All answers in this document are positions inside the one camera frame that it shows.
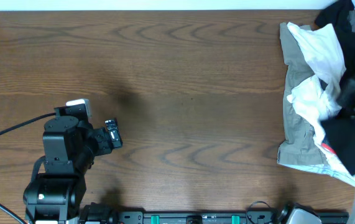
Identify khaki shorts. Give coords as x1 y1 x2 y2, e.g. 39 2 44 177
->
277 22 328 167

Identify black garment with striped band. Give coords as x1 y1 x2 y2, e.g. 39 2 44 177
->
315 0 355 82

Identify black polo shirt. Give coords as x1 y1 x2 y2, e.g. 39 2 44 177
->
321 118 355 175

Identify white shirt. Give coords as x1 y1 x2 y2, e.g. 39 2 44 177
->
287 22 355 187

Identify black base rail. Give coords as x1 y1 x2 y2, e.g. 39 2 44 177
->
79 202 351 224

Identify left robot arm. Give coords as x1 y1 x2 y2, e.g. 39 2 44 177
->
23 116 122 223

